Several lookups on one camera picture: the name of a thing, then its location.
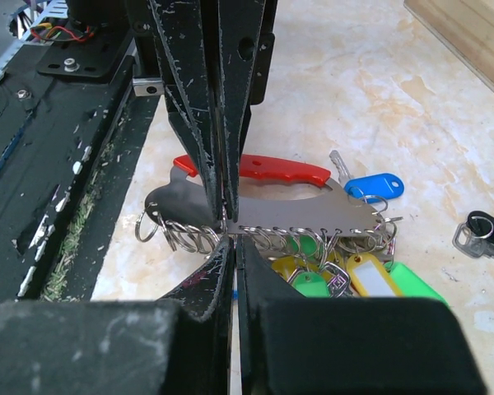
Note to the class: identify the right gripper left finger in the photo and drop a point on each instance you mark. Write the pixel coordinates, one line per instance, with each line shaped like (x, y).
(178, 344)

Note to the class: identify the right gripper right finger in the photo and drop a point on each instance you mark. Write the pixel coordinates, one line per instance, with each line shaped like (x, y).
(291, 344)

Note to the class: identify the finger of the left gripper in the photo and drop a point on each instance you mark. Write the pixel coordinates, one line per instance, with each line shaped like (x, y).
(180, 49)
(244, 42)

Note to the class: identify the green key tag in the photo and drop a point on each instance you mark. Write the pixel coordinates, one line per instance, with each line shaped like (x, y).
(410, 283)
(305, 276)

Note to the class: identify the yellow key tag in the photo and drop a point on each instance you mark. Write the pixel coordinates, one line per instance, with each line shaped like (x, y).
(369, 277)

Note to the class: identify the wooden clothes rack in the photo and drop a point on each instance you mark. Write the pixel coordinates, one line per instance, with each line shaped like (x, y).
(465, 27)

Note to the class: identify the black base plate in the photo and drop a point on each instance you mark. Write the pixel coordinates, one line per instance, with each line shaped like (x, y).
(78, 92)

